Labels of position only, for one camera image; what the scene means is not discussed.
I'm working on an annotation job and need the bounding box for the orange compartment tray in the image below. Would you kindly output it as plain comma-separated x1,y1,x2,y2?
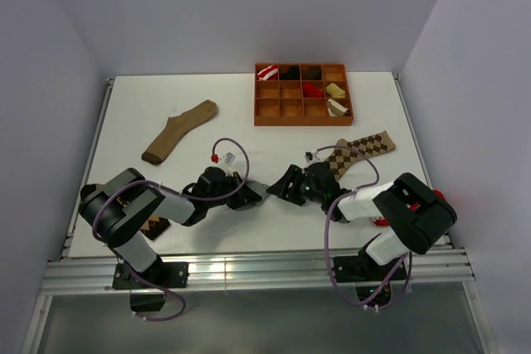
254,62,354,126

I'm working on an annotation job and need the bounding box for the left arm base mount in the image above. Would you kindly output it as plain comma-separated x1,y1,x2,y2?
111,262,188,313

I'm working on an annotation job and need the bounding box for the yellow rolled sock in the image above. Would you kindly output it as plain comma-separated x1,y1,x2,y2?
325,83,346,99

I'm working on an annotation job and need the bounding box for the dark argyle sock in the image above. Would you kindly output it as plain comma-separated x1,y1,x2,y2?
80,183,170,241

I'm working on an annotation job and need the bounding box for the grey sock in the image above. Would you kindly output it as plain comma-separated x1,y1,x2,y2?
246,180,270,206

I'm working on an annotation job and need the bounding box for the dark brown rolled sock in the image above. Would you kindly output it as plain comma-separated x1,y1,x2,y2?
303,65,323,80

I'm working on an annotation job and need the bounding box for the aluminium frame rail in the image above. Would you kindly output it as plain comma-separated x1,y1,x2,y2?
39,245,475,296

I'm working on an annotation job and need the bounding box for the black rolled sock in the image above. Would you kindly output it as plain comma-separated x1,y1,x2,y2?
280,65,300,80

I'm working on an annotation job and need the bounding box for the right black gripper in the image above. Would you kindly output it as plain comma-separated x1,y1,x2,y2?
266,164,325,206

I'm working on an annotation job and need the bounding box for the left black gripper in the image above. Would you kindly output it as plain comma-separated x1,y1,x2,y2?
206,171,261,210

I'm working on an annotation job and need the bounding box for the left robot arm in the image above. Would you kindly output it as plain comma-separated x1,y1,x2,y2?
79,167,266,287

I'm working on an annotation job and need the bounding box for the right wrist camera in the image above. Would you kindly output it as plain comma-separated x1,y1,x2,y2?
304,151,322,166

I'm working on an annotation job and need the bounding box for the red white striped rolled sock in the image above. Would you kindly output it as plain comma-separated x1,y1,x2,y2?
256,65,279,81

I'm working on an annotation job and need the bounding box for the beige argyle sock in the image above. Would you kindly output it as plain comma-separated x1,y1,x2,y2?
327,131,396,181

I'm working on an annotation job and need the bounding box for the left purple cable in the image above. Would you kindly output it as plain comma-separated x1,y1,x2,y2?
91,137,251,322

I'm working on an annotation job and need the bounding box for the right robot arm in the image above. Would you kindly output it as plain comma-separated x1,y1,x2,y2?
267,162,457,279

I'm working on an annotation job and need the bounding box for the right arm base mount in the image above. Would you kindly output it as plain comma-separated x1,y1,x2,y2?
332,255,407,308

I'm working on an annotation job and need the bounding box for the white brown rolled sock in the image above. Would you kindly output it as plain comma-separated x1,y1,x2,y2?
326,99,351,117

